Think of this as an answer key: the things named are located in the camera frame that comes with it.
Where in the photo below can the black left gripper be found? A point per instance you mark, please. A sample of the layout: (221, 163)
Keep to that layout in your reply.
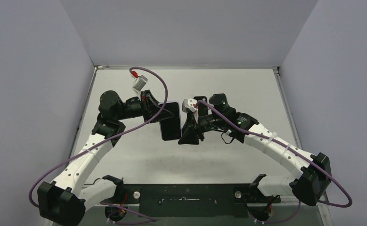
(147, 97)

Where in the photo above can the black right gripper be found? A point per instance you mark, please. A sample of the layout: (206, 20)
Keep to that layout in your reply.
(204, 125)

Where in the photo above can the black phone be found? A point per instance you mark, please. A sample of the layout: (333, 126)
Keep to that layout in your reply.
(171, 128)

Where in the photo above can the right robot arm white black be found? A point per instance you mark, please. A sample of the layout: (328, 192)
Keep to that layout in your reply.
(309, 173)

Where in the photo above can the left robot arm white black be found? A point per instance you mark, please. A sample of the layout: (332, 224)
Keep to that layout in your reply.
(65, 200)

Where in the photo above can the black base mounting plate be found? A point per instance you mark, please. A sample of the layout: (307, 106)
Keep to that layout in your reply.
(191, 209)

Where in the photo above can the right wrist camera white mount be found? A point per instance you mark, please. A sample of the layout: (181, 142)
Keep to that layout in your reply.
(189, 105)

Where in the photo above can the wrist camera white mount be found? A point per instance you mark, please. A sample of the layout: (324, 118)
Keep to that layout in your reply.
(139, 83)
(189, 105)

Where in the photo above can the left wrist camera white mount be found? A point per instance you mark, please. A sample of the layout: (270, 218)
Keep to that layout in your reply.
(139, 83)

